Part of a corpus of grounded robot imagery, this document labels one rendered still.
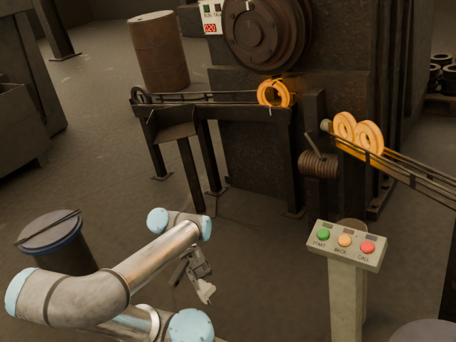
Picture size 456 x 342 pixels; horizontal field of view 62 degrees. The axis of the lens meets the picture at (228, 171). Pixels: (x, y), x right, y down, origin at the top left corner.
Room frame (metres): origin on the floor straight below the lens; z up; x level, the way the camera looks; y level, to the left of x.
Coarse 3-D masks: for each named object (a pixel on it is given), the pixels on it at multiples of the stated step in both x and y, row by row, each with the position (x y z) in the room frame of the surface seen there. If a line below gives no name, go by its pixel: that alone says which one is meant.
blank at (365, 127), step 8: (368, 120) 1.36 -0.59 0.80; (360, 128) 1.37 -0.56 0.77; (368, 128) 1.32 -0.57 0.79; (376, 128) 1.30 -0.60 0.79; (360, 136) 1.37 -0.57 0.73; (368, 136) 1.32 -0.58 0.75; (376, 136) 1.28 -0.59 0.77; (360, 144) 1.37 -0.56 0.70; (368, 144) 1.36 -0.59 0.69; (376, 144) 1.27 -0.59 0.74; (376, 152) 1.27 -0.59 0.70
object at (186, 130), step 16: (160, 112) 2.20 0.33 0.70; (176, 112) 2.19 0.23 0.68; (192, 112) 2.17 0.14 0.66; (160, 128) 2.20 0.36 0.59; (176, 128) 2.13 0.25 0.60; (192, 128) 2.07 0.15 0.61; (192, 160) 2.06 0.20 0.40; (192, 176) 2.05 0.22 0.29; (192, 192) 2.06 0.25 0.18; (192, 208) 2.12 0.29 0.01; (208, 208) 2.08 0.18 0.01
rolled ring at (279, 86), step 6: (264, 84) 1.95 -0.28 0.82; (270, 84) 1.93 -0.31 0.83; (276, 84) 1.90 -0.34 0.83; (282, 84) 1.90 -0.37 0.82; (258, 90) 1.98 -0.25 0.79; (264, 90) 1.98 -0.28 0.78; (282, 90) 1.88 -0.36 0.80; (258, 96) 1.98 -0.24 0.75; (264, 96) 1.98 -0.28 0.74; (282, 96) 1.88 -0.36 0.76; (288, 96) 1.88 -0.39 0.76; (264, 102) 1.96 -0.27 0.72; (282, 102) 1.88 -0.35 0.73; (288, 102) 1.89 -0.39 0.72
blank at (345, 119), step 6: (342, 114) 1.50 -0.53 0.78; (348, 114) 1.48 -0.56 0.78; (336, 120) 1.54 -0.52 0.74; (342, 120) 1.49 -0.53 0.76; (348, 120) 1.45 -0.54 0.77; (354, 120) 1.45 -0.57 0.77; (336, 126) 1.54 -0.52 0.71; (342, 126) 1.53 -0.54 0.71; (348, 126) 1.45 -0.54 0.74; (354, 126) 1.43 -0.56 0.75; (336, 132) 1.54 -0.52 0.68; (342, 132) 1.52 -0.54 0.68; (348, 132) 1.45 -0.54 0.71; (348, 138) 1.45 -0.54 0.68; (348, 144) 1.45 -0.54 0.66
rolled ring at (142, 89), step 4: (132, 88) 2.67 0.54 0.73; (136, 88) 2.64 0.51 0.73; (140, 88) 2.62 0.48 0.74; (144, 88) 2.62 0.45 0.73; (132, 92) 2.68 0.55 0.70; (136, 92) 2.70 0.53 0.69; (144, 92) 2.60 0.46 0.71; (148, 92) 2.61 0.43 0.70; (132, 96) 2.69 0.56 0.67; (136, 96) 2.70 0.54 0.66; (148, 96) 2.59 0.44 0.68; (132, 100) 2.70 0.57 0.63; (136, 100) 2.69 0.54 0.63; (148, 100) 2.59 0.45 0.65; (152, 100) 2.61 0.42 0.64
